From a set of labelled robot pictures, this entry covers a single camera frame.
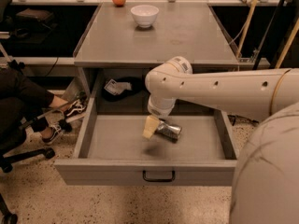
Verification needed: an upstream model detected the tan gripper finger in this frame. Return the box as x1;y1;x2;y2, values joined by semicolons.
142;115;160;139

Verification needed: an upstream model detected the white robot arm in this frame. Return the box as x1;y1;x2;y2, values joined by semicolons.
145;57;299;224

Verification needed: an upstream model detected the grey open top drawer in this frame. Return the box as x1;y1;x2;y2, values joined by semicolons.
55;78;238;186

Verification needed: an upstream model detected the black cloth with paper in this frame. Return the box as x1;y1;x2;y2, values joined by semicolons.
102;77;145;102

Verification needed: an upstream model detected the black white sneaker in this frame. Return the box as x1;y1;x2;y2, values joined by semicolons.
41;123;64;145
64;99;87;122

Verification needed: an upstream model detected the grey metal cabinet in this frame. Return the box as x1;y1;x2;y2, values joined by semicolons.
73;2;240;117

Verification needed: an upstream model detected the white ceramic bowl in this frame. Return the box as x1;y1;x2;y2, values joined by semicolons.
131;5;159;28

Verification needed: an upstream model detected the seated person in black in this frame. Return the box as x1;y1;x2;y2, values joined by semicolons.
0;68;88;154

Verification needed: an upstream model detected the black office chair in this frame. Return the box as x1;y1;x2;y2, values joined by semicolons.
0;109;56;224

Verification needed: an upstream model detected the black drawer handle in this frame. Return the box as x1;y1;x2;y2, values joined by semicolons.
142;171;176;183

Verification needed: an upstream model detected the wooden easel frame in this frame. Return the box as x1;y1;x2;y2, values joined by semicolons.
241;0;298;65

